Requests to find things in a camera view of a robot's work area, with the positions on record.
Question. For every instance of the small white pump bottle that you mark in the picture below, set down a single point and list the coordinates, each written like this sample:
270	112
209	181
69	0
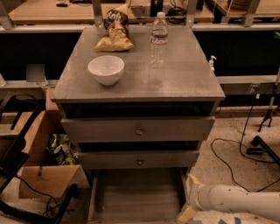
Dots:
211	62

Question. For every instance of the grey bottom drawer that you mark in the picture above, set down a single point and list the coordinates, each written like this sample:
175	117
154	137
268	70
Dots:
138	196

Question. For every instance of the white ceramic bowl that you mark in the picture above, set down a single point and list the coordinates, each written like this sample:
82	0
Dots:
106	69

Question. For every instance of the clear plastic water bottle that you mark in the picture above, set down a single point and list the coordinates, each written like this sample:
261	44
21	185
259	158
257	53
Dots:
158	41

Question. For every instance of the grey wooden drawer cabinet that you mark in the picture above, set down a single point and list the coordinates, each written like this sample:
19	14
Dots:
184	87

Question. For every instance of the wooden background desk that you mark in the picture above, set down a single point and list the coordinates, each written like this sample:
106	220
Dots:
46	12

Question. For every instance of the grey drawer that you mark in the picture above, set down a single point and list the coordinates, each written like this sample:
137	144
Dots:
138	130
138	196
138	159

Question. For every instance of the black tripod leg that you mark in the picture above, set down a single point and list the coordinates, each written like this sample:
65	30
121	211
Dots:
258	141

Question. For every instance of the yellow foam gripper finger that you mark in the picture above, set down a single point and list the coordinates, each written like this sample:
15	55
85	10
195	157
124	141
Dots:
187	213
191	181

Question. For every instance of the grey middle drawer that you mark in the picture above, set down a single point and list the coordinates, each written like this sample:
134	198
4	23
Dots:
138	159

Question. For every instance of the grey top drawer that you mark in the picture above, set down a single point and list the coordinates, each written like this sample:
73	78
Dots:
138	130

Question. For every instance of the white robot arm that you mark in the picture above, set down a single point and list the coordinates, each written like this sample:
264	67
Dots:
228	199

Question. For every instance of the brown cardboard box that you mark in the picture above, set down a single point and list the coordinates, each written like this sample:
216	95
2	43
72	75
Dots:
36	171

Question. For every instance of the black power adapter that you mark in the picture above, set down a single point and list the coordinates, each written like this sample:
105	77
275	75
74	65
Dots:
255	151

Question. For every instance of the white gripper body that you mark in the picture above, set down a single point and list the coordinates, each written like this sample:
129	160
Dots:
196	197

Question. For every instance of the yellow chip bag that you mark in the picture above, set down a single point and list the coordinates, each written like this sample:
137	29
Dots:
116	37

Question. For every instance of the green snack bags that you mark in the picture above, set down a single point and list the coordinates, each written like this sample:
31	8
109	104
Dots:
59	150

